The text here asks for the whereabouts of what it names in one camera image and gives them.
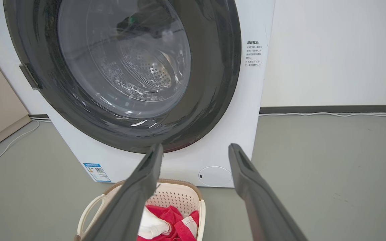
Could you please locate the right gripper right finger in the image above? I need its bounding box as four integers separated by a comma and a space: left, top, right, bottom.
229, 143, 309, 241

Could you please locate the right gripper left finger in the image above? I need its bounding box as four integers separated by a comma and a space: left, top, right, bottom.
81, 144, 164, 241

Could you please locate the cream perforated laundry basket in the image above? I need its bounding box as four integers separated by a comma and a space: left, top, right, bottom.
74, 178, 206, 241

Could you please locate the white garment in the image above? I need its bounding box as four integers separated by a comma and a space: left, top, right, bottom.
138, 206, 173, 240

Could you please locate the blue energy label sticker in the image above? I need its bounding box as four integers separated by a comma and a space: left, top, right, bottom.
83, 163, 112, 183

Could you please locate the round white filter cover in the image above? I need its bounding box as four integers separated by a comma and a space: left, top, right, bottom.
198, 166, 233, 187

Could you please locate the red white-striped garment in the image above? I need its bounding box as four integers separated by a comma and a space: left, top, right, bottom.
137, 205, 199, 241

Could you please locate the white front-load washing machine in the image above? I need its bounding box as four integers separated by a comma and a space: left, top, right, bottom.
0, 0, 276, 188

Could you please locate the steel washing drum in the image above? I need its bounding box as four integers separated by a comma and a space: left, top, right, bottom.
99, 40, 180, 102

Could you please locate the black round washer door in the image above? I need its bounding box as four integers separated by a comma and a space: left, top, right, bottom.
3, 0, 242, 154

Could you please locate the printed text instruction sticker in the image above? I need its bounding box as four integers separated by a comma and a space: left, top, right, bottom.
245, 41, 263, 67

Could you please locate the dark grey door latch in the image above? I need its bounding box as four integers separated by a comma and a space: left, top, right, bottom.
19, 64, 43, 90

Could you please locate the white floor cable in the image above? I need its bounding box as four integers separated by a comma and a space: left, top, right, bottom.
259, 112, 386, 117
0, 117, 51, 170

